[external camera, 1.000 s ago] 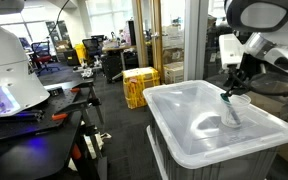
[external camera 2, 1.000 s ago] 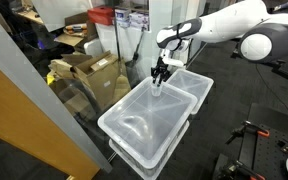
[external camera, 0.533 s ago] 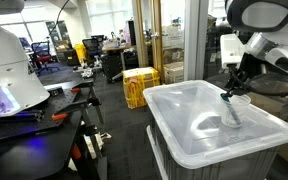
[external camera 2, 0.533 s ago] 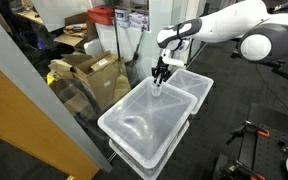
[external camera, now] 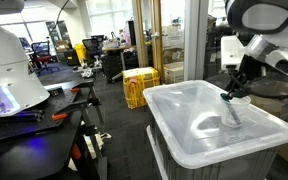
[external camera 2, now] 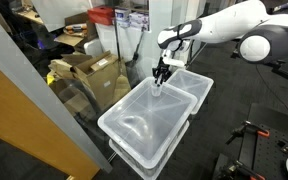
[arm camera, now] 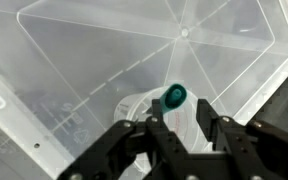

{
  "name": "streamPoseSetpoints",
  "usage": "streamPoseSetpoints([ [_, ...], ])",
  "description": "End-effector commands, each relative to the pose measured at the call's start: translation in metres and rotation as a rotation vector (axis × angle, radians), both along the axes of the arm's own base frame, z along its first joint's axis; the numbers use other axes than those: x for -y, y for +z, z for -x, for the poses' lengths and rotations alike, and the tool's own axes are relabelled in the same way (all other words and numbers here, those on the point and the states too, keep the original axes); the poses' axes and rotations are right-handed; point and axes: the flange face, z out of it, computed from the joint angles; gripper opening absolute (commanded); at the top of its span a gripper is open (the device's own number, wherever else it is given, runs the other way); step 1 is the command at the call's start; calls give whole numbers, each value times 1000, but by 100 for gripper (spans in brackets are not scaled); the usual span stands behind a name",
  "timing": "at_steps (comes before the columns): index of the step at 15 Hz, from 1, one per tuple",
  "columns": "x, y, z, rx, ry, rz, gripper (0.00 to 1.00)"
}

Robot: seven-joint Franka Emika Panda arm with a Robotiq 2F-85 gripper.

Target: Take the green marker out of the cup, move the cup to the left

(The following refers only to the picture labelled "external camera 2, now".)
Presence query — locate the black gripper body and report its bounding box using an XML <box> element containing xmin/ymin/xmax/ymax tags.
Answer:
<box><xmin>152</xmin><ymin>57</ymin><xmax>172</xmax><ymax>81</ymax></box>

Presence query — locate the clear plastic measuring cup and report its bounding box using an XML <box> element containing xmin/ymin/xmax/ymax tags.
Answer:
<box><xmin>150</xmin><ymin>81</ymin><xmax>164</xmax><ymax>98</ymax></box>

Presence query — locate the small clear plastic bin lid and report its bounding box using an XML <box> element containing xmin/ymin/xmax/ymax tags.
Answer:
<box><xmin>165</xmin><ymin>68</ymin><xmax>215</xmax><ymax>116</ymax></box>

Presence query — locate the large clear plastic bin lid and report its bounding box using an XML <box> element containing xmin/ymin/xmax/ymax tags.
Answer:
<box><xmin>97</xmin><ymin>76</ymin><xmax>198</xmax><ymax>169</ymax></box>

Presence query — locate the white blue carton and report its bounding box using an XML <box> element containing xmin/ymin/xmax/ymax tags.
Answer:
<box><xmin>128</xmin><ymin>11</ymin><xmax>151</xmax><ymax>32</ymax></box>
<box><xmin>114</xmin><ymin>8</ymin><xmax>132</xmax><ymax>29</ymax></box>

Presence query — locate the open brown cardboard box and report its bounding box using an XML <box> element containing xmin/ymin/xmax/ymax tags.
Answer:
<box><xmin>71</xmin><ymin>49</ymin><xmax>132</xmax><ymax>112</ymax></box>

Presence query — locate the white plastic container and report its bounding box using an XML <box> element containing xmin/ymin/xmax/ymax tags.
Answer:
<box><xmin>83</xmin><ymin>37</ymin><xmax>105</xmax><ymax>58</ymax></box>

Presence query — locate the red metal box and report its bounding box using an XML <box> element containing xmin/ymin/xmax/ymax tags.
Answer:
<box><xmin>87</xmin><ymin>5</ymin><xmax>115</xmax><ymax>27</ymax></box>

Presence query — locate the low brown cardboard box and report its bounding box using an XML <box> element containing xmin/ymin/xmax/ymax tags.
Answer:
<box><xmin>48</xmin><ymin>78</ymin><xmax>98</xmax><ymax>122</ymax></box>

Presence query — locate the cardboard box holding packets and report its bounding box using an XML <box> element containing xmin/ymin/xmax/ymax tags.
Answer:
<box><xmin>53</xmin><ymin>12</ymin><xmax>99</xmax><ymax>48</ymax></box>

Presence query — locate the orange white packet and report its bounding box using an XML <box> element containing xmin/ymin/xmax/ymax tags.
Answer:
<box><xmin>64</xmin><ymin>22</ymin><xmax>89</xmax><ymax>35</ymax></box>

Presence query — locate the flattened brown cardboard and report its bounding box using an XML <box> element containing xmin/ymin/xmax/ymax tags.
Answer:
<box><xmin>47</xmin><ymin>53</ymin><xmax>85</xmax><ymax>81</ymax></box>

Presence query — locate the small yellow object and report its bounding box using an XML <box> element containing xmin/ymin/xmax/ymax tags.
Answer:
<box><xmin>45</xmin><ymin>71</ymin><xmax>57</xmax><ymax>85</ymax></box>

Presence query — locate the black breadboard work table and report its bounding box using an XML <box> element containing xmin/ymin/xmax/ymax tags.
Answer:
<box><xmin>212</xmin><ymin>102</ymin><xmax>288</xmax><ymax>180</ymax></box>

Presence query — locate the orange wooden door panel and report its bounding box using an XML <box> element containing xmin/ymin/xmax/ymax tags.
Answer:
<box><xmin>0</xmin><ymin>54</ymin><xmax>101</xmax><ymax>180</ymax></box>

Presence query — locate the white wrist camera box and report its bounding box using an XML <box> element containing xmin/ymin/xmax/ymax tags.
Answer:
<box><xmin>161</xmin><ymin>49</ymin><xmax>186</xmax><ymax>68</ymax></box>

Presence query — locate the black long handled dustpan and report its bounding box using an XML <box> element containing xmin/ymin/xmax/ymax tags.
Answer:
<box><xmin>125</xmin><ymin>28</ymin><xmax>147</xmax><ymax>86</ymax></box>

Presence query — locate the broom with black handle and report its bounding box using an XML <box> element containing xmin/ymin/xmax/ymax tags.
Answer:
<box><xmin>111</xmin><ymin>0</ymin><xmax>132</xmax><ymax>105</ymax></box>

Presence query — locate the thin black floor cable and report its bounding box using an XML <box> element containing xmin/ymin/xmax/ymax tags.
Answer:
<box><xmin>254</xmin><ymin>63</ymin><xmax>288</xmax><ymax>118</ymax></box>

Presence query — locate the black clamp orange handle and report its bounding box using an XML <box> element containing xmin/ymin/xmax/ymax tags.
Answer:
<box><xmin>225</xmin><ymin>120</ymin><xmax>271</xmax><ymax>145</ymax></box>
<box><xmin>216</xmin><ymin>159</ymin><xmax>268</xmax><ymax>180</ymax></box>

